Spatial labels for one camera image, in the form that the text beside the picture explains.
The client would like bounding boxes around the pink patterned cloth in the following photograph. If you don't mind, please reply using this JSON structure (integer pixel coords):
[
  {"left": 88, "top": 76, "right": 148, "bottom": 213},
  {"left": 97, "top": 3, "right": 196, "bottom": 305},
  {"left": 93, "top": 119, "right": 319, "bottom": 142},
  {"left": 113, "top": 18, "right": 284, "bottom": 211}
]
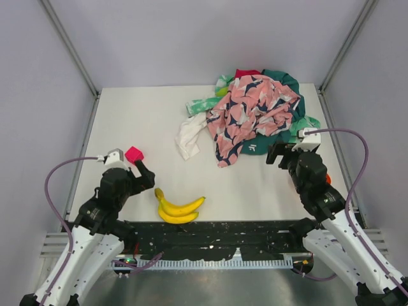
[{"left": 207, "top": 75, "right": 304, "bottom": 168}]

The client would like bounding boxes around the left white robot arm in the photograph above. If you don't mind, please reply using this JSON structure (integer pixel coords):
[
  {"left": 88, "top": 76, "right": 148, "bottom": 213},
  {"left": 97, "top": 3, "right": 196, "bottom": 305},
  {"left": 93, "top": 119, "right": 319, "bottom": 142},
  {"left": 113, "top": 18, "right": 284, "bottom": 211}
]
[{"left": 20, "top": 160, "right": 155, "bottom": 305}]

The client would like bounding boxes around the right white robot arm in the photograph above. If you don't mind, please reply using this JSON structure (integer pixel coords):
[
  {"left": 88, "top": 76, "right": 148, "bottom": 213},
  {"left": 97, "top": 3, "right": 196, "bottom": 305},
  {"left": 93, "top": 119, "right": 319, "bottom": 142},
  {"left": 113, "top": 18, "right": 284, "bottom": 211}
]
[{"left": 266, "top": 143, "right": 407, "bottom": 305}]

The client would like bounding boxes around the dark teal cloth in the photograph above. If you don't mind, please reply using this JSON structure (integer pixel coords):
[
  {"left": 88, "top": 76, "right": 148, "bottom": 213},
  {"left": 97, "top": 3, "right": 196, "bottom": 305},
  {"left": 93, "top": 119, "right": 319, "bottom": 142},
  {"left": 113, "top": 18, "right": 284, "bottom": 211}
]
[{"left": 238, "top": 68, "right": 321, "bottom": 156}]

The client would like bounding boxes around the white cloth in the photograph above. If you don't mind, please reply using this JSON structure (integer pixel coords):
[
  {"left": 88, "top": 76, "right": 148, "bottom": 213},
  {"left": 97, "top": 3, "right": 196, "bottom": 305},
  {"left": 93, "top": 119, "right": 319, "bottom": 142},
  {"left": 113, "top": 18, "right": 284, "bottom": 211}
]
[{"left": 175, "top": 112, "right": 207, "bottom": 161}]

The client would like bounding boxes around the lime green cloth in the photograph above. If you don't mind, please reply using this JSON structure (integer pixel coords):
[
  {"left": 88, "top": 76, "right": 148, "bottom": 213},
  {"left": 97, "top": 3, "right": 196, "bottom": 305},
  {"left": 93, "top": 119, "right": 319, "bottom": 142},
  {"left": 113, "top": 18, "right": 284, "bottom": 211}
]
[{"left": 215, "top": 86, "right": 229, "bottom": 97}]

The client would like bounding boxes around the mint tie-dye cloth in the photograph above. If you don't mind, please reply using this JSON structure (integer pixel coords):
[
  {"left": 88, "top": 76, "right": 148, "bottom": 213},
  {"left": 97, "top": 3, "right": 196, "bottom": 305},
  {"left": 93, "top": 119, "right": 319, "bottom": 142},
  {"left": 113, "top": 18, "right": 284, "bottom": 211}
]
[{"left": 186, "top": 75, "right": 235, "bottom": 117}]

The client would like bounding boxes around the red cloth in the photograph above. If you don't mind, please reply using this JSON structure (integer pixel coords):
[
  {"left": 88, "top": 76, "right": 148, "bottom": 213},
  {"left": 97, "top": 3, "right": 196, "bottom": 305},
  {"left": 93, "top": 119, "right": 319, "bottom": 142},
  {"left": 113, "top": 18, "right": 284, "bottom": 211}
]
[{"left": 235, "top": 69, "right": 261, "bottom": 78}]

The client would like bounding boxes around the pink cube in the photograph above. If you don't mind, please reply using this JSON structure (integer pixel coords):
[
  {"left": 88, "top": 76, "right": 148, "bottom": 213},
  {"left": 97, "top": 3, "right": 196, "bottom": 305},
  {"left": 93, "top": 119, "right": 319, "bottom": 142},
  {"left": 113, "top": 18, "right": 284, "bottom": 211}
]
[{"left": 124, "top": 146, "right": 144, "bottom": 164}]

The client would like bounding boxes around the yellow banana bunch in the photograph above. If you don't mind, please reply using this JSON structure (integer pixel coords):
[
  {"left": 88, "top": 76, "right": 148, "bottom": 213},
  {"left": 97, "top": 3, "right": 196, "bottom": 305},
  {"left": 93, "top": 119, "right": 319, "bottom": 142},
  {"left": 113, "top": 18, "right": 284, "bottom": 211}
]
[{"left": 154, "top": 188, "right": 206, "bottom": 224}]

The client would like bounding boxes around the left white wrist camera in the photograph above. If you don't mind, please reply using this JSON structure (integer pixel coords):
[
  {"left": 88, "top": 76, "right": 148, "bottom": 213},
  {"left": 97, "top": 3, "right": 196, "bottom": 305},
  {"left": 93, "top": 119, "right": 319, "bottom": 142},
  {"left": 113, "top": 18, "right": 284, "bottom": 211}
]
[{"left": 97, "top": 149, "right": 129, "bottom": 171}]

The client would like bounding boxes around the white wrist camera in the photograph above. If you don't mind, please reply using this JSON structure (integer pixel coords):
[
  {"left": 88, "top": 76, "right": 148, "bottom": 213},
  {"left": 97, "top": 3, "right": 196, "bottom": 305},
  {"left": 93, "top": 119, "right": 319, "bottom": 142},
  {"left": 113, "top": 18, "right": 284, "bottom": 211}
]
[
  {"left": 97, "top": 149, "right": 129, "bottom": 171},
  {"left": 291, "top": 127, "right": 321, "bottom": 152}
]

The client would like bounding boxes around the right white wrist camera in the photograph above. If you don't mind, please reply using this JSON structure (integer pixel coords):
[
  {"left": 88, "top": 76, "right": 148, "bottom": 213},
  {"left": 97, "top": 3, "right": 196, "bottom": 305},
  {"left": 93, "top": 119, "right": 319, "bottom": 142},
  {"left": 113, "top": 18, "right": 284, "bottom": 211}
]
[{"left": 291, "top": 127, "right": 321, "bottom": 152}]

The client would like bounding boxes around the black mounting base plate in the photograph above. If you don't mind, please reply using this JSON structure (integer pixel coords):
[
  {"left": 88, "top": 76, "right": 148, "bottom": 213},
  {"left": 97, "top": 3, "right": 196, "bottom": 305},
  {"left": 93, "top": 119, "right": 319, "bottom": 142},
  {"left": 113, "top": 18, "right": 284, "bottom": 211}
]
[{"left": 122, "top": 221, "right": 307, "bottom": 261}]

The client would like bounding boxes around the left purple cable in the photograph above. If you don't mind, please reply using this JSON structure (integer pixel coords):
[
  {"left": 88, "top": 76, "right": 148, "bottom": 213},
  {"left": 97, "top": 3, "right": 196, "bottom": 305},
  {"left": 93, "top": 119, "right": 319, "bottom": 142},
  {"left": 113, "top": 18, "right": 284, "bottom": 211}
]
[{"left": 38, "top": 155, "right": 106, "bottom": 302}]

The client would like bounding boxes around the purple cable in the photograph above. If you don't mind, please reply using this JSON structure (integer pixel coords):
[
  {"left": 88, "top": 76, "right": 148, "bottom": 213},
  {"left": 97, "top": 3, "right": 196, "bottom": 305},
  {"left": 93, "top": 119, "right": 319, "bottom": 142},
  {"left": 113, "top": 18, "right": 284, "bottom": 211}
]
[
  {"left": 38, "top": 155, "right": 106, "bottom": 302},
  {"left": 307, "top": 127, "right": 408, "bottom": 297}
]

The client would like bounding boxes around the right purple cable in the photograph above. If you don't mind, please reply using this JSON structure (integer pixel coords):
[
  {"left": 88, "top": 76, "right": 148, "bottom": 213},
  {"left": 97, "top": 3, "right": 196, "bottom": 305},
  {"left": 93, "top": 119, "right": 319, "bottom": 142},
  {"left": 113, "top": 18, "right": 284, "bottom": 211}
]
[{"left": 307, "top": 127, "right": 408, "bottom": 297}]

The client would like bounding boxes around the white slotted cable duct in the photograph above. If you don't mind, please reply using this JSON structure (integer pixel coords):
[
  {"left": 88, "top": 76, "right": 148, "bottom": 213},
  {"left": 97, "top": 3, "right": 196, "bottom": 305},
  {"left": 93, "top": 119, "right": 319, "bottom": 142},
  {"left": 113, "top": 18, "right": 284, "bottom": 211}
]
[{"left": 110, "top": 257, "right": 294, "bottom": 270}]

